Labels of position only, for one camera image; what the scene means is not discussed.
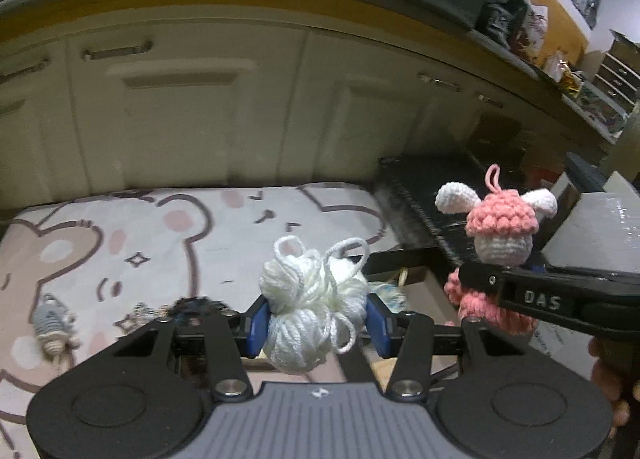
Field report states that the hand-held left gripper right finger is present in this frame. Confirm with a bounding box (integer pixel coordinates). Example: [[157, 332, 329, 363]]
[[365, 293, 576, 403]]

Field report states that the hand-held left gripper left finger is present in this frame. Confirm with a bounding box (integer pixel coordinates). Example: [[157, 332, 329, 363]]
[[65, 295, 273, 403]]

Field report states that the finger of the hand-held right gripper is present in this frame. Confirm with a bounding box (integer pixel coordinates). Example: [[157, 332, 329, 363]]
[[458, 264, 640, 341], [530, 261, 640, 286]]

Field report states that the floral drawstring pouch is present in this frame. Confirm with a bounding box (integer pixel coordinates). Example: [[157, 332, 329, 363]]
[[372, 283, 407, 313]]

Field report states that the white yarn ball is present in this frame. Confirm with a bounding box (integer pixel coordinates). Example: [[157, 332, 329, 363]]
[[258, 236, 371, 374]]

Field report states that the dark fabric scrunchie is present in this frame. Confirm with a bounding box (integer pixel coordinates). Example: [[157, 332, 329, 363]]
[[172, 295, 226, 320]]

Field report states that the black box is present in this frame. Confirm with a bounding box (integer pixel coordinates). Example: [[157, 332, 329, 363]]
[[340, 245, 466, 385]]

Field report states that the pink crochet doll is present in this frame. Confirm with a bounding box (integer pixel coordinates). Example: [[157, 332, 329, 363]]
[[434, 164, 559, 338]]

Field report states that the grey white braided rope knot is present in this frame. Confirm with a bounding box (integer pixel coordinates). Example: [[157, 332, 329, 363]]
[[131, 301, 174, 325]]

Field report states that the grey crochet mouse toy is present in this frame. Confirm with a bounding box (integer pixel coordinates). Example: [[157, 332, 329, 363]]
[[31, 293, 81, 355]]

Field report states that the person's right hand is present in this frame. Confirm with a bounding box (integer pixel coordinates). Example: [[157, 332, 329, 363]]
[[589, 336, 634, 445]]

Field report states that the white plastic-wrapped box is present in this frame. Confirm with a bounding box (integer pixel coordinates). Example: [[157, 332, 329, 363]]
[[542, 192, 640, 270]]

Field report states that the bear printed mat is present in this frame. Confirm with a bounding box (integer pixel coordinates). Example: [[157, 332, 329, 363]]
[[0, 183, 401, 440]]

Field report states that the pile of small colourful packets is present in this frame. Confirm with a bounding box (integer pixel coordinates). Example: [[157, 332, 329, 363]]
[[547, 52, 627, 136]]

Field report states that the small drawer unit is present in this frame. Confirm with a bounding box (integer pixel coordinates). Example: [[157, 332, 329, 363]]
[[597, 32, 640, 111]]

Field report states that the cream cabinet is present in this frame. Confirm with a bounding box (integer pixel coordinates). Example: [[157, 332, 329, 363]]
[[0, 4, 601, 210]]

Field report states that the white red printed bag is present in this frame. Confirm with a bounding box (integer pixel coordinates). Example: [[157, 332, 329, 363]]
[[510, 4, 549, 63]]

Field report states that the black bag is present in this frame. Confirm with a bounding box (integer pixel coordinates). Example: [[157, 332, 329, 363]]
[[475, 0, 531, 47]]

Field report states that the grey countertop with wooden edge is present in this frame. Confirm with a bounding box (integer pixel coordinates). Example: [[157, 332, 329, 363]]
[[0, 0, 618, 140]]

